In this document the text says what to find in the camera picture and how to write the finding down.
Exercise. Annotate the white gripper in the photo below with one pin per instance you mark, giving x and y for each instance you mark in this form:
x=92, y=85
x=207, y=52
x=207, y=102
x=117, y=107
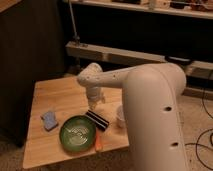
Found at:
x=94, y=94

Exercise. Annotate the black striped eraser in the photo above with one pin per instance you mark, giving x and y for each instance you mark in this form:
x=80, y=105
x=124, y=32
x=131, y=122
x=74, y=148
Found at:
x=100, y=122

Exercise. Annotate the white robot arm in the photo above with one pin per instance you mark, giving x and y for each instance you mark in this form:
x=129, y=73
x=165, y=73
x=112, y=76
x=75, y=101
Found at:
x=149, y=99

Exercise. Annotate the wooden table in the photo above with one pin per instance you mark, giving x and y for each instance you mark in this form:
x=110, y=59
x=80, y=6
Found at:
x=66, y=98

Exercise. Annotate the green bowl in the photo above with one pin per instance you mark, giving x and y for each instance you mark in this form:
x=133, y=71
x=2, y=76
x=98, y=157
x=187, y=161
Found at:
x=77, y=134

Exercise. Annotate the blue sponge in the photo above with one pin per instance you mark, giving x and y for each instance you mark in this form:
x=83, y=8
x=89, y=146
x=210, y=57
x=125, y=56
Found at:
x=49, y=120

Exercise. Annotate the grey beam ledge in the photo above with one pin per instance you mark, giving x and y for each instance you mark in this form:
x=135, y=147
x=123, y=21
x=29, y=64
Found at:
x=126, y=57

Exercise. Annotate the wooden shelf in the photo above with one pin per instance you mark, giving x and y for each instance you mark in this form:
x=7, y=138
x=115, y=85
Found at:
x=149, y=6

